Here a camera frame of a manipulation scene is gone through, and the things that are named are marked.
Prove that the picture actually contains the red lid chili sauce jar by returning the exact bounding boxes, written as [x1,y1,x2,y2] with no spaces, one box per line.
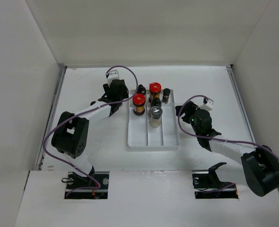
[132,93,146,116]

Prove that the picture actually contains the white powder black cap bottle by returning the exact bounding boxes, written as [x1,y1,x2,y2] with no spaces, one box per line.
[137,84,146,96]

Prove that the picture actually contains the clear lid pepper grinder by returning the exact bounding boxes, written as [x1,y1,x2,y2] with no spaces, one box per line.
[149,106,163,128]

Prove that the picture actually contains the black knob cap bottle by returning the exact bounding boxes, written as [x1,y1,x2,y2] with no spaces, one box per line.
[150,97,162,108]

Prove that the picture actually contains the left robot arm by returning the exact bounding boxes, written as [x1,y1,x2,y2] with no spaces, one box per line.
[43,78,130,189]

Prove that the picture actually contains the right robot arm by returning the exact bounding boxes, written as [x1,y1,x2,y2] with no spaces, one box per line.
[175,98,279,197]

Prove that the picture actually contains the white plastic organizer tray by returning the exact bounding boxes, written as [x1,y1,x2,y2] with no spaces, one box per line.
[127,89,180,151]

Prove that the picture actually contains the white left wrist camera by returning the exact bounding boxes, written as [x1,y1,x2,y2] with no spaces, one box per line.
[106,70,119,85]

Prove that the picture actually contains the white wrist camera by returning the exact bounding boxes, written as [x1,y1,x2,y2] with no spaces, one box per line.
[106,70,119,85]
[199,98,214,111]

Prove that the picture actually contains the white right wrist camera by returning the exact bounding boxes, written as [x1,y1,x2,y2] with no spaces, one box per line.
[199,98,214,111]

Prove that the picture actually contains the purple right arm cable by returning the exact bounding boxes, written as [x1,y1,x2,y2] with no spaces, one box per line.
[177,95,279,189]

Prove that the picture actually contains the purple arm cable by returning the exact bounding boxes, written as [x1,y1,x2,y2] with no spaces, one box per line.
[42,65,139,198]
[177,95,279,189]

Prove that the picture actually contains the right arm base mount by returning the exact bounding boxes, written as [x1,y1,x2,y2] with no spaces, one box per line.
[192,162,238,199]

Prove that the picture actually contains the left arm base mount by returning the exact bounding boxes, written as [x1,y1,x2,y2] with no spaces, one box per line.
[61,172,110,200]

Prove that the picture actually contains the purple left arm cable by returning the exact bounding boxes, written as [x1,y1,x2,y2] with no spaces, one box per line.
[42,65,139,198]

